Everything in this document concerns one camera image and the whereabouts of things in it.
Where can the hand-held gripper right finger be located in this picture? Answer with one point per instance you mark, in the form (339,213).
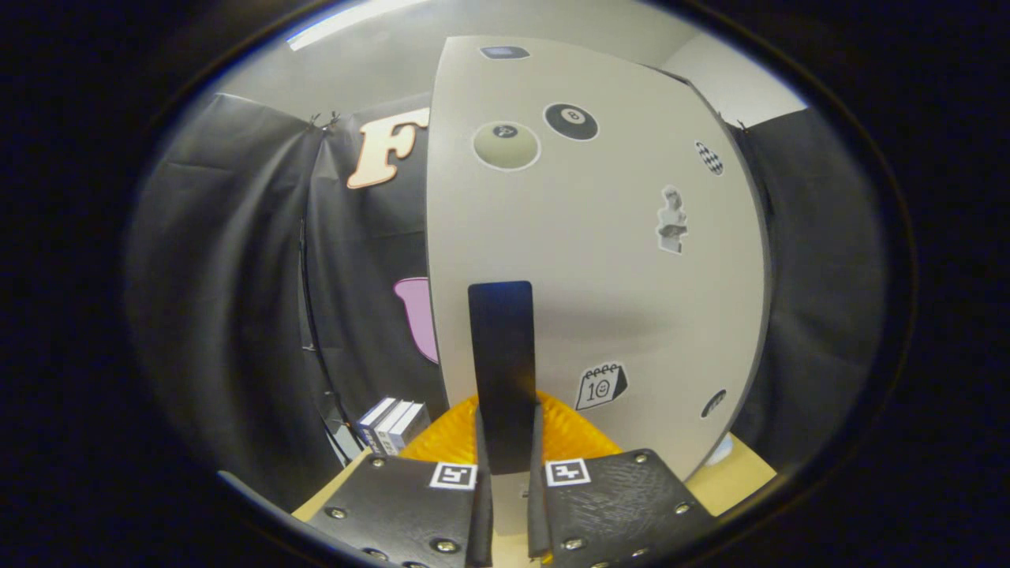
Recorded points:
(538,513)

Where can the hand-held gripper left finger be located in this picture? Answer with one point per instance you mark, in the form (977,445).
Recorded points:
(483,513)

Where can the black backdrop cloth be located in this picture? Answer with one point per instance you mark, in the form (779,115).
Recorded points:
(221,315)

